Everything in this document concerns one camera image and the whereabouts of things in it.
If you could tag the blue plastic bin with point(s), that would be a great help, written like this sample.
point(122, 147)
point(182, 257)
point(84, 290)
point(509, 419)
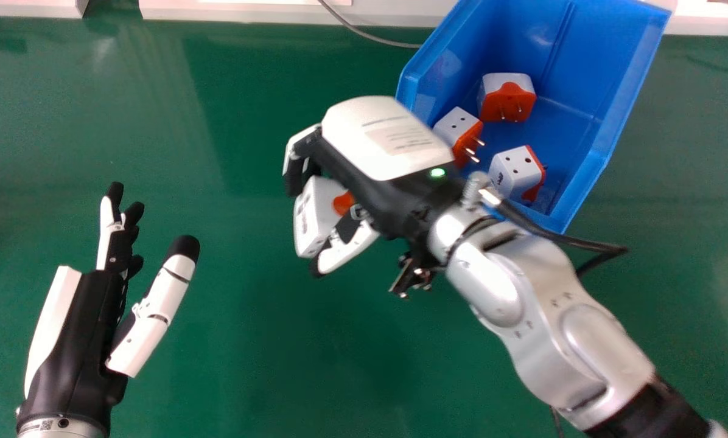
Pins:
point(574, 73)

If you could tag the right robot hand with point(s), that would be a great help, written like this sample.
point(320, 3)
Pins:
point(382, 158)

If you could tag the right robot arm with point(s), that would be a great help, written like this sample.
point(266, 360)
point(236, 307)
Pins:
point(540, 316)

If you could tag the white-and-orange plug adapter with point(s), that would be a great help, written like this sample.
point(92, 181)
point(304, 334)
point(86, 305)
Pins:
point(461, 135)
point(506, 97)
point(516, 173)
point(315, 216)

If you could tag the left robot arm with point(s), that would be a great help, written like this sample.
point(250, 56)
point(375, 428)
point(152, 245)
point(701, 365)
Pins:
point(50, 428)

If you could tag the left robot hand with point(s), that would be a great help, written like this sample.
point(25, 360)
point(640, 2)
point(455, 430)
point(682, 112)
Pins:
point(75, 340)

